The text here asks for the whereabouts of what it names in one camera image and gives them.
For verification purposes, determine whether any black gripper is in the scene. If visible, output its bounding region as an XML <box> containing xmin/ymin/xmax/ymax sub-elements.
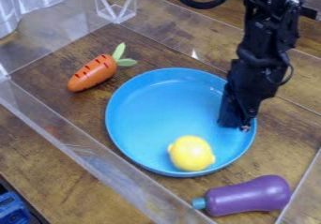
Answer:
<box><xmin>217</xmin><ymin>59</ymin><xmax>289</xmax><ymax>132</ymax></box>

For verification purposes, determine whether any yellow toy lemon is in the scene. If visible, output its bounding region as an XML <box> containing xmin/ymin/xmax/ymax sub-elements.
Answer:
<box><xmin>167</xmin><ymin>136</ymin><xmax>215</xmax><ymax>172</ymax></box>

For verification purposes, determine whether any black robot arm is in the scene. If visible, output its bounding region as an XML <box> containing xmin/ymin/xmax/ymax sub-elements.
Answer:
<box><xmin>218</xmin><ymin>0</ymin><xmax>304</xmax><ymax>131</ymax></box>

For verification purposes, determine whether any round blue tray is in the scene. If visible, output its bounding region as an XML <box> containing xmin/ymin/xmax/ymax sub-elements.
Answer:
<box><xmin>106</xmin><ymin>67</ymin><xmax>255</xmax><ymax>178</ymax></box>

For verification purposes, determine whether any purple toy eggplant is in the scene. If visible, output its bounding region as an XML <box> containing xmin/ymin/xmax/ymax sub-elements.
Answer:
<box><xmin>191</xmin><ymin>175</ymin><xmax>292</xmax><ymax>217</ymax></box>

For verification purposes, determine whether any orange toy carrot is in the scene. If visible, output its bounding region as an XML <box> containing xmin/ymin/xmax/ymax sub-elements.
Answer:
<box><xmin>67</xmin><ymin>43</ymin><xmax>136</xmax><ymax>92</ymax></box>

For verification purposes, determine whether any black bar on floor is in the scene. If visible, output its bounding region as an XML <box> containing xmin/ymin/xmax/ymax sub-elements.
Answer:
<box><xmin>300</xmin><ymin>7</ymin><xmax>317</xmax><ymax>20</ymax></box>

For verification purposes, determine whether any blue plastic crate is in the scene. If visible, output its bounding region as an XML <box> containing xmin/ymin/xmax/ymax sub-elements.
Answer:
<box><xmin>0</xmin><ymin>192</ymin><xmax>31</xmax><ymax>224</ymax></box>

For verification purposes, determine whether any clear acrylic enclosure wall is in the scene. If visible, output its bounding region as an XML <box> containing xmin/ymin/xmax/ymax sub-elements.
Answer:
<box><xmin>0</xmin><ymin>0</ymin><xmax>321</xmax><ymax>224</ymax></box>

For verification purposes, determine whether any clear acrylic corner bracket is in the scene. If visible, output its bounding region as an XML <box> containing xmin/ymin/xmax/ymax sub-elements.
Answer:
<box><xmin>95</xmin><ymin>0</ymin><xmax>136</xmax><ymax>24</ymax></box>

